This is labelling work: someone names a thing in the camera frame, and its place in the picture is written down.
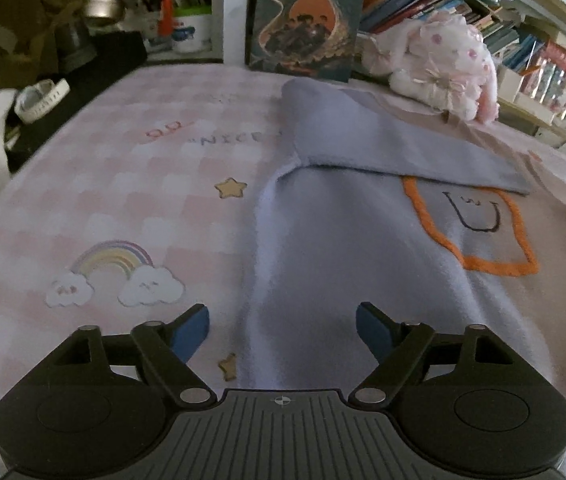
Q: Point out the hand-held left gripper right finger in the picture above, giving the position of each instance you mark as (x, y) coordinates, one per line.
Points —
(375, 332)

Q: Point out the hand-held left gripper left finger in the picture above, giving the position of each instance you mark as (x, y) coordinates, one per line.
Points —
(190, 332)

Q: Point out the beige and lavender sweater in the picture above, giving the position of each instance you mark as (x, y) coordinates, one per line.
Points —
(338, 240)

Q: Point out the pink checked printed desk mat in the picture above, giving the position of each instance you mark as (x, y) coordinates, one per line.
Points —
(113, 185)

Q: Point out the white and pink plush toy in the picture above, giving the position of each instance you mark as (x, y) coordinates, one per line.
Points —
(443, 60)

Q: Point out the white storage box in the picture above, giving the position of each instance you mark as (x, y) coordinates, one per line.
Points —
(509, 85)

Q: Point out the black case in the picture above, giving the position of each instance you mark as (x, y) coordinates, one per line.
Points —
(108, 55)

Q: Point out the white pen cup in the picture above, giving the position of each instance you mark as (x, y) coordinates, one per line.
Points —
(192, 32)

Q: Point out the row of red-spined books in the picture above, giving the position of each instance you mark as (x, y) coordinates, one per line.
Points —
(558, 72)

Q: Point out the dark illustrated boxed book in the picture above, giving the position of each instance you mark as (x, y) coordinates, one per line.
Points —
(308, 20)

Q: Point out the red tassel ornament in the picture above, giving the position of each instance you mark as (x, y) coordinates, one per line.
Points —
(167, 5)

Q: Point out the metal bowl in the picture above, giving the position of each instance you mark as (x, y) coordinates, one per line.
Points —
(104, 10)

